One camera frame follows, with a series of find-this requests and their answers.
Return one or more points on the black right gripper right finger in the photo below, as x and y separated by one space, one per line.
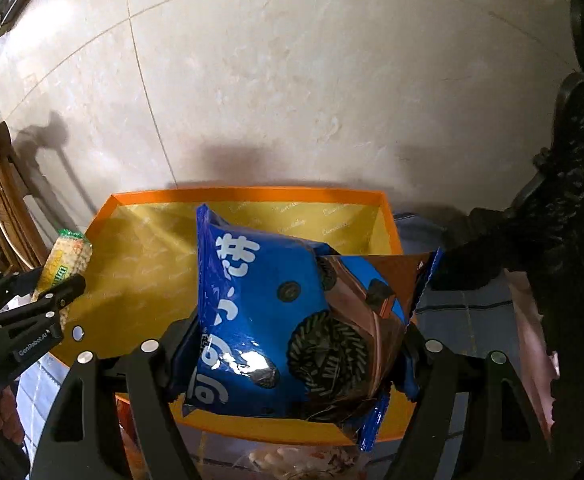
472 417

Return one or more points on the orange cardboard box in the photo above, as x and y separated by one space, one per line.
142 275

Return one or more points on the blue cookie snack bag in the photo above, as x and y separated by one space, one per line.
292 328

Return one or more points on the dark carved wooden sofa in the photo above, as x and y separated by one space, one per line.
542 235

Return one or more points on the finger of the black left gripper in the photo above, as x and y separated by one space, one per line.
28 332

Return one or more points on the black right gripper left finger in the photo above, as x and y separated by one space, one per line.
82 435

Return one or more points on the brown carved wooden stand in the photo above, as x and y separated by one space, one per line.
20 240

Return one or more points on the yellow green corn snack pack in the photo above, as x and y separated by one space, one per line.
70 255

